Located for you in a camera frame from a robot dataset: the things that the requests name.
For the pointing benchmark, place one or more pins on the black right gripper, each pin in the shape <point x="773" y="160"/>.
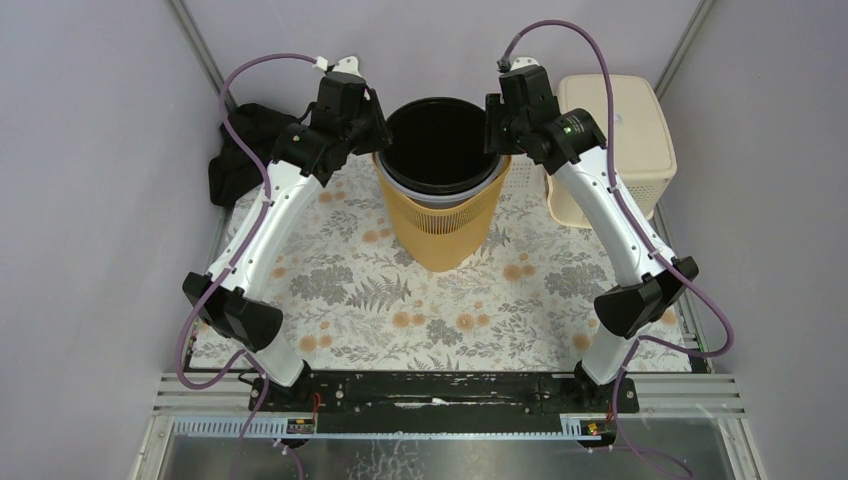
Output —
<point x="492" y="142"/>

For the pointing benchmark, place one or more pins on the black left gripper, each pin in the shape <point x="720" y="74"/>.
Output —
<point x="370" y="125"/>

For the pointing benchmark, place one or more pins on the black bucket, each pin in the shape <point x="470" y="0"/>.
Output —
<point x="438" y="147"/>

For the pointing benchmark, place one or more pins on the grey plastic bucket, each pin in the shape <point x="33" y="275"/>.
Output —
<point x="439" y="201"/>

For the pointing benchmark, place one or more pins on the yellow plastic waste bin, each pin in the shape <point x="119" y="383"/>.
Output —
<point x="441" y="238"/>

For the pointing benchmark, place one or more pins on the large cream plastic basket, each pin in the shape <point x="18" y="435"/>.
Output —
<point x="643" y="148"/>

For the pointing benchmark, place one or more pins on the white mesh plastic basket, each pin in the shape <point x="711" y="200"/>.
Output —
<point x="524" y="176"/>

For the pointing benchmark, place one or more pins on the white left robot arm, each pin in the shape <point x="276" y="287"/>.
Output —
<point x="227" y="296"/>

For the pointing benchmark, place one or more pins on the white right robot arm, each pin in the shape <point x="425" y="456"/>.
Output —
<point x="649" y="276"/>

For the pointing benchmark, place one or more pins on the floral patterned table mat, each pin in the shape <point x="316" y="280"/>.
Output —
<point x="353" y="298"/>

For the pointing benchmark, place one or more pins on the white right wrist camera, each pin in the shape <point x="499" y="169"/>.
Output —
<point x="508" y="64"/>

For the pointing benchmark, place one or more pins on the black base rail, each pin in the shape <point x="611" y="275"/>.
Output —
<point x="430" y="400"/>

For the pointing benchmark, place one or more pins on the grey slotted cable duct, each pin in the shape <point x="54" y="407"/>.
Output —
<point x="301" y="428"/>

